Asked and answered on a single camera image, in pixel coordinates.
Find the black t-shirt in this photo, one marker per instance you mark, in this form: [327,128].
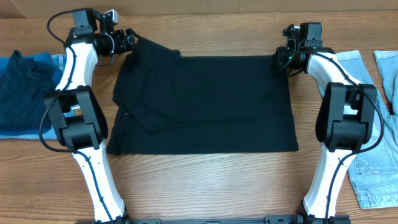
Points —
[171,104]

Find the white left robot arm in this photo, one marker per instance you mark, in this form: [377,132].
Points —
[75,114]

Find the folded light blue jeans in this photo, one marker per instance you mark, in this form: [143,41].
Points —
[56,93]

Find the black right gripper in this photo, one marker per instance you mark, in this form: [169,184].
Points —
[280,59]

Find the folded dark blue shirt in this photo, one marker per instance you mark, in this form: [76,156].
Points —
[25,93]

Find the brown cardboard wall panel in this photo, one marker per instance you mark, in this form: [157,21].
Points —
[47,8]

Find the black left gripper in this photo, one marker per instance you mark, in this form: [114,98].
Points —
[129,40]

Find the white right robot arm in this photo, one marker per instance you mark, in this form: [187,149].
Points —
[344,123]

